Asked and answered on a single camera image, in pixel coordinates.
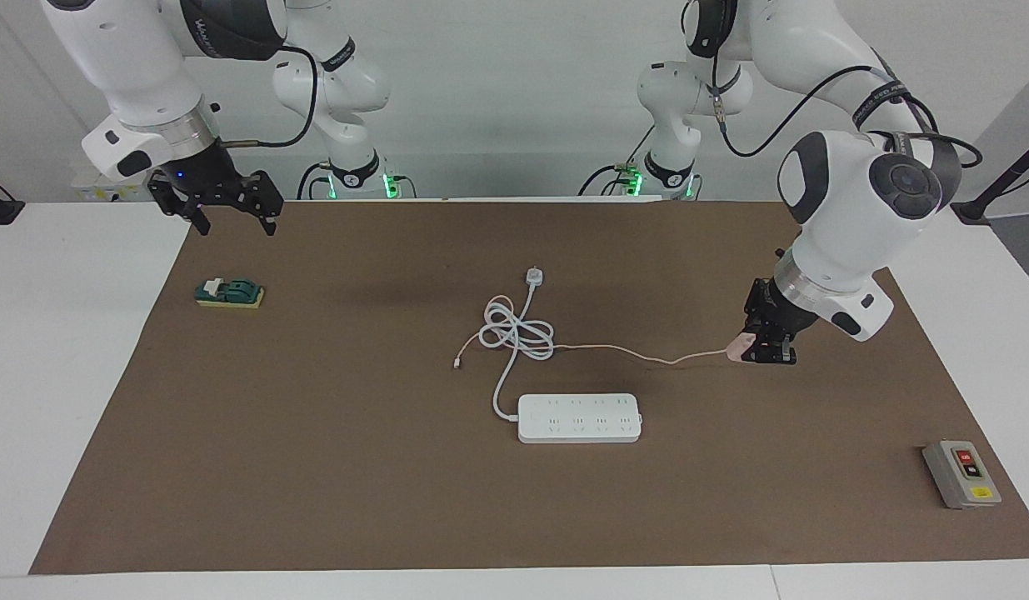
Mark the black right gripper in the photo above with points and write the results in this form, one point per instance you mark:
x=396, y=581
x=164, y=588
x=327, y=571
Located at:
x=204, y=179

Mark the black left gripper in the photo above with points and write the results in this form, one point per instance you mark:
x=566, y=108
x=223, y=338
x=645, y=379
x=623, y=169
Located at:
x=776, y=312

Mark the pink charger plug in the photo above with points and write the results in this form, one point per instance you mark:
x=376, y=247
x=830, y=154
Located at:
x=739, y=346

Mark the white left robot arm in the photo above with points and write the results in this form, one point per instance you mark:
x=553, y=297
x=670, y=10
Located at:
x=847, y=183

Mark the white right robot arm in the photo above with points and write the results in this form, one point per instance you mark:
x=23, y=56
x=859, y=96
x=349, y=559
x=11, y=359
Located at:
x=131, y=67

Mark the white power strip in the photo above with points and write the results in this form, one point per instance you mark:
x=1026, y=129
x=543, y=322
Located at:
x=581, y=417

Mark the white box with yellow label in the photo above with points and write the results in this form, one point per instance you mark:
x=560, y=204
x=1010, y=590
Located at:
x=97, y=192

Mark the grey on-off button box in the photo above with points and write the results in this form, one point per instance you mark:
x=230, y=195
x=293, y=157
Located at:
x=951, y=483

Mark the brown table mat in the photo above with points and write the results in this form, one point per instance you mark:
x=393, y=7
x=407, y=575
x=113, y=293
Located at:
x=397, y=500

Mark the green knife switch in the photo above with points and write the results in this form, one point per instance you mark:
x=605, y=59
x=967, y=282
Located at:
x=235, y=292

